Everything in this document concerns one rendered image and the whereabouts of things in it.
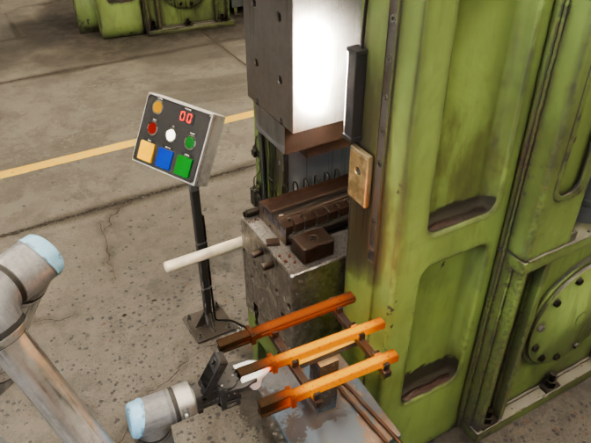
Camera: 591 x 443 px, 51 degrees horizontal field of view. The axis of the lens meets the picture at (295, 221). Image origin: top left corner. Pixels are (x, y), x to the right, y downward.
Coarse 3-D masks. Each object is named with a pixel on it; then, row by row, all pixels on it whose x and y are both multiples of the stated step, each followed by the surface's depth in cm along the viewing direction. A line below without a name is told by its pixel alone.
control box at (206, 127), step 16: (160, 96) 240; (144, 112) 244; (160, 112) 239; (176, 112) 236; (192, 112) 232; (208, 112) 230; (144, 128) 244; (160, 128) 240; (176, 128) 236; (192, 128) 232; (208, 128) 228; (160, 144) 240; (176, 144) 236; (208, 144) 231; (176, 160) 236; (208, 160) 234; (176, 176) 236; (192, 176) 232; (208, 176) 238
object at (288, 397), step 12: (372, 360) 164; (384, 360) 164; (396, 360) 166; (336, 372) 161; (348, 372) 161; (360, 372) 162; (312, 384) 158; (324, 384) 158; (336, 384) 160; (276, 396) 153; (288, 396) 153; (300, 396) 156; (264, 408) 153; (276, 408) 155
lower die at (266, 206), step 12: (336, 180) 231; (288, 192) 224; (300, 192) 224; (312, 192) 223; (324, 192) 222; (264, 204) 218; (276, 204) 217; (288, 204) 217; (324, 204) 215; (348, 204) 216; (264, 216) 219; (288, 216) 210; (312, 216) 210; (324, 216) 212; (336, 216) 215; (276, 228) 212; (288, 228) 206; (300, 228) 209; (336, 228) 218
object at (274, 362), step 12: (360, 324) 175; (372, 324) 175; (384, 324) 176; (336, 336) 171; (348, 336) 171; (300, 348) 168; (312, 348) 168; (324, 348) 169; (264, 360) 164; (276, 360) 164; (288, 360) 165; (240, 372) 161; (252, 372) 161; (276, 372) 164
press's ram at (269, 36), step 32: (256, 0) 175; (288, 0) 159; (320, 0) 161; (352, 0) 166; (256, 32) 181; (288, 32) 164; (320, 32) 166; (352, 32) 171; (256, 64) 188; (288, 64) 169; (320, 64) 172; (256, 96) 194; (288, 96) 175; (320, 96) 178; (288, 128) 181
